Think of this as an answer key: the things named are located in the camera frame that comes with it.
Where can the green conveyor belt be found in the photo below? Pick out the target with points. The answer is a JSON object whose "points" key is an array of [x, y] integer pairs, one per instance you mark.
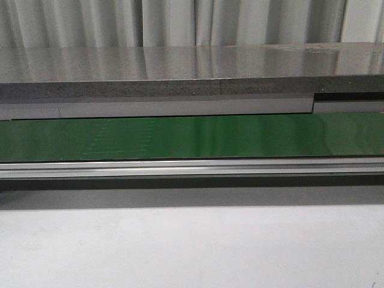
{"points": [[240, 136]]}

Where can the aluminium conveyor side rail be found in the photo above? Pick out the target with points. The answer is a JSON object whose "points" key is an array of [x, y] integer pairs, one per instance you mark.
{"points": [[212, 167]]}

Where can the white pleated curtain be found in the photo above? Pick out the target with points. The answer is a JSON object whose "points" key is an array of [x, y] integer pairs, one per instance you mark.
{"points": [[27, 24]]}

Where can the grey stone counter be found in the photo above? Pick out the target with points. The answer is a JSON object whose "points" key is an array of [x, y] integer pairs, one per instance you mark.
{"points": [[59, 83]]}

